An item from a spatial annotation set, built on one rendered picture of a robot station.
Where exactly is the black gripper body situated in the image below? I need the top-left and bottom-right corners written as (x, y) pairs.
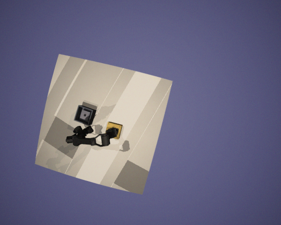
top-left (79, 126), bottom-right (94, 138)

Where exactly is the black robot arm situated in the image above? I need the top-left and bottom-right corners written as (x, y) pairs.
top-left (66, 126), bottom-right (118, 147)

